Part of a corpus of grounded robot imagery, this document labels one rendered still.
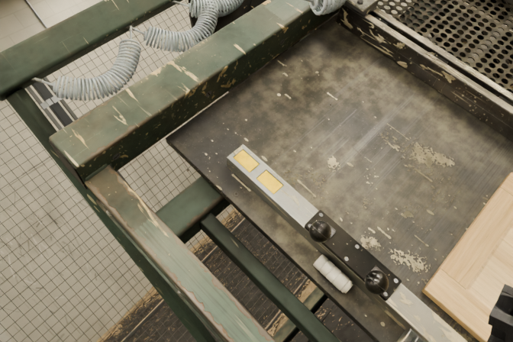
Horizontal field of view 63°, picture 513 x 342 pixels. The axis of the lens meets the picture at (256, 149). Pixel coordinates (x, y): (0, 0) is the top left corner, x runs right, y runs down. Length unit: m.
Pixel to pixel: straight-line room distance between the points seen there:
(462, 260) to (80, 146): 0.79
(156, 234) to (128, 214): 0.07
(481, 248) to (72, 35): 1.18
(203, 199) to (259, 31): 0.43
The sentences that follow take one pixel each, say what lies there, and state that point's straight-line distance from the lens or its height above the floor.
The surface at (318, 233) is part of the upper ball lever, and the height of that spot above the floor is 1.53.
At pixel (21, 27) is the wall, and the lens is 5.77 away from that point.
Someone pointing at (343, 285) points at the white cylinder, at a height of 1.39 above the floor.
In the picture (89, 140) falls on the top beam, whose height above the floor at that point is 1.87.
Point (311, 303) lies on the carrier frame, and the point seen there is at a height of 0.79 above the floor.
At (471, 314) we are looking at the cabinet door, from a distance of 0.94.
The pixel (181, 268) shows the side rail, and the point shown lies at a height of 1.59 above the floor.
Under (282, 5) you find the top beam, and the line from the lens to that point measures 1.15.
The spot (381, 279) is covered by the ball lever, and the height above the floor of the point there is 1.44.
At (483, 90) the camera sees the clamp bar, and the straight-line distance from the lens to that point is 1.16.
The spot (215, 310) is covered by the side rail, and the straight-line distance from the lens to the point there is 0.78.
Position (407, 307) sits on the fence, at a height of 1.31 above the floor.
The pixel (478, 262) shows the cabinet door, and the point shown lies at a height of 1.25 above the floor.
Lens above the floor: 1.86
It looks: 13 degrees down
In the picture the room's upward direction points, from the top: 34 degrees counter-clockwise
